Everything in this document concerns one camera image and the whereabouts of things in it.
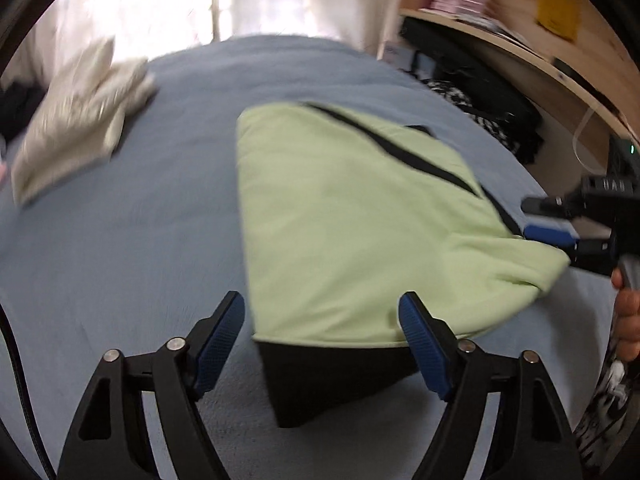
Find green and black hooded jacket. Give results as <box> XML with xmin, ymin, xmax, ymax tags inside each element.
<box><xmin>236</xmin><ymin>101</ymin><xmax>572</xmax><ymax>428</ymax></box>

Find black cable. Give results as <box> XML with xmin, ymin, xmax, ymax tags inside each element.
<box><xmin>0</xmin><ymin>305</ymin><xmax>57</xmax><ymax>480</ymax></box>

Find black and white patterned cloth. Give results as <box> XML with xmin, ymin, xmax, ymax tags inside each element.
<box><xmin>425</xmin><ymin>77</ymin><xmax>521</xmax><ymax>156</ymax></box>

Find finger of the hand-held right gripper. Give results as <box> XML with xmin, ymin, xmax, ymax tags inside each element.
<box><xmin>523</xmin><ymin>224</ymin><xmax>610</xmax><ymax>268</ymax></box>
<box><xmin>521</xmin><ymin>196</ymin><xmax>585</xmax><ymax>220</ymax></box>

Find stack of pink boxes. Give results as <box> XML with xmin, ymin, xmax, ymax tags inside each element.
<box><xmin>429</xmin><ymin>0</ymin><xmax>488</xmax><ymax>17</ymax></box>

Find black crumpled clothing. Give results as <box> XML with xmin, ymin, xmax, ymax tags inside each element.
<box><xmin>0</xmin><ymin>81</ymin><xmax>48</xmax><ymax>146</ymax></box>

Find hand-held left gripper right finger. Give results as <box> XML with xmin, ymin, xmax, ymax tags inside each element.
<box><xmin>398</xmin><ymin>291</ymin><xmax>583</xmax><ymax>480</ymax></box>

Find yellow paper note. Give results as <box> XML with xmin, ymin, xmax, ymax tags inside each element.
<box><xmin>536</xmin><ymin>0</ymin><xmax>581</xmax><ymax>43</ymax></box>

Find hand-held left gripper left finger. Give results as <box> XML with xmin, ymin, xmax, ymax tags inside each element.
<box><xmin>57</xmin><ymin>290</ymin><xmax>247</xmax><ymax>480</ymax></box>

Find white and blue carton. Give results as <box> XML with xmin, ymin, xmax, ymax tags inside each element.
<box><xmin>382</xmin><ymin>42</ymin><xmax>426</xmax><ymax>78</ymax></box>

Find loose white papers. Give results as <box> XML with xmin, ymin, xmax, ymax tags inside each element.
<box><xmin>465</xmin><ymin>12</ymin><xmax>536</xmax><ymax>43</ymax></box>

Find cream folded puffer jacket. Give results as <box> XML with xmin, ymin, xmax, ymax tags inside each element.
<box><xmin>11</xmin><ymin>35</ymin><xmax>160</xmax><ymax>207</ymax></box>

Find bed with blue sheet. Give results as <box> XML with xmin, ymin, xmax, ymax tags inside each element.
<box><xmin>0</xmin><ymin>35</ymin><xmax>616</xmax><ymax>480</ymax></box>

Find white cable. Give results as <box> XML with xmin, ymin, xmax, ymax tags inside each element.
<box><xmin>572</xmin><ymin>105</ymin><xmax>608</xmax><ymax>171</ymax></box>

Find black bag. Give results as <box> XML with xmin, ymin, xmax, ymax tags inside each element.
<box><xmin>398</xmin><ymin>16</ymin><xmax>545</xmax><ymax>166</ymax></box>

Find person's right hand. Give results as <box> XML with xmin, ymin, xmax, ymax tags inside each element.
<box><xmin>611</xmin><ymin>267</ymin><xmax>640</xmax><ymax>361</ymax></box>

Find person's patterned clothing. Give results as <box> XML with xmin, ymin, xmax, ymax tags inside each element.
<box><xmin>572</xmin><ymin>345</ymin><xmax>640</xmax><ymax>480</ymax></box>

